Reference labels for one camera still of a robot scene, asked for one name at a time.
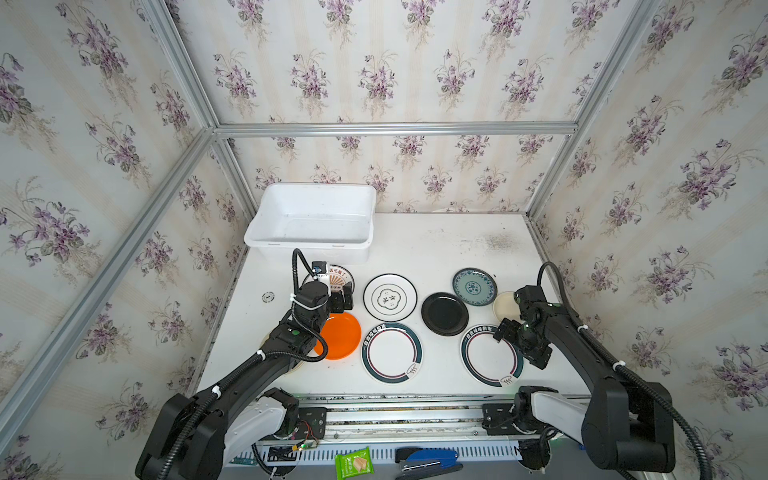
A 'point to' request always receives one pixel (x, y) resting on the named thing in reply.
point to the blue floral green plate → (475, 286)
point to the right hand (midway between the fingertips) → (511, 350)
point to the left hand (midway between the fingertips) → (335, 280)
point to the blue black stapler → (416, 462)
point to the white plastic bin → (328, 222)
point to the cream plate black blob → (505, 306)
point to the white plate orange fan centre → (339, 277)
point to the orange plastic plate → (342, 334)
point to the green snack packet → (353, 464)
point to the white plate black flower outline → (390, 297)
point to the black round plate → (445, 313)
